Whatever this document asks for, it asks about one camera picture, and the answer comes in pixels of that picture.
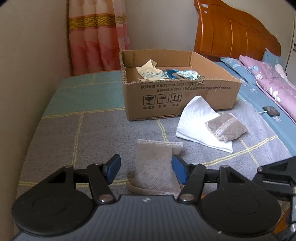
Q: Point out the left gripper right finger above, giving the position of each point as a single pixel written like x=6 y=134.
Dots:
x=226 y=200

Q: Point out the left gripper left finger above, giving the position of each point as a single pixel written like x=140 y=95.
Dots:
x=66 y=199

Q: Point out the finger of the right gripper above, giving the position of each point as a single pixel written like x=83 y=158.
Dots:
x=277 y=178

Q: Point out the blue white brocade pouch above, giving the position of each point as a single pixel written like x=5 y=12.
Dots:
x=189 y=74

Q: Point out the cream cloth pouch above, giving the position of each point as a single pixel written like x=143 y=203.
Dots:
x=149 y=71

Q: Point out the blue tassel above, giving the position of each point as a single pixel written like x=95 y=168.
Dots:
x=169 y=74

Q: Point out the black smartphone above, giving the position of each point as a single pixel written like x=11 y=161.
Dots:
x=271 y=111

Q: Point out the grey sachet bag far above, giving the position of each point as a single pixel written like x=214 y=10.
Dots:
x=226 y=127

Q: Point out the grey sachet bag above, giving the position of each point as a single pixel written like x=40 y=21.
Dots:
x=154 y=174
x=226 y=127

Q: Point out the grey sachet bag near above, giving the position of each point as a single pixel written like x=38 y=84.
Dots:
x=154 y=174

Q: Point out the pink floral quilt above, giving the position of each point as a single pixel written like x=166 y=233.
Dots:
x=268 y=79

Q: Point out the grey teal checked blanket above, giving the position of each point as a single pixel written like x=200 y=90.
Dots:
x=85 y=123

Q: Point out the blue floral bedsheet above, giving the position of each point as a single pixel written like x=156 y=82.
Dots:
x=282 y=125

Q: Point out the blue pillow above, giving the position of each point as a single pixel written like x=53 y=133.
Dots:
x=272 y=59

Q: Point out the cardboard box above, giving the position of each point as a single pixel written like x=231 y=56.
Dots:
x=145 y=99

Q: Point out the wooden headboard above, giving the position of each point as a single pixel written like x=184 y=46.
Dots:
x=224 y=31

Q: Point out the pink patterned curtain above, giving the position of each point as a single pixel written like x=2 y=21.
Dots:
x=97 y=34

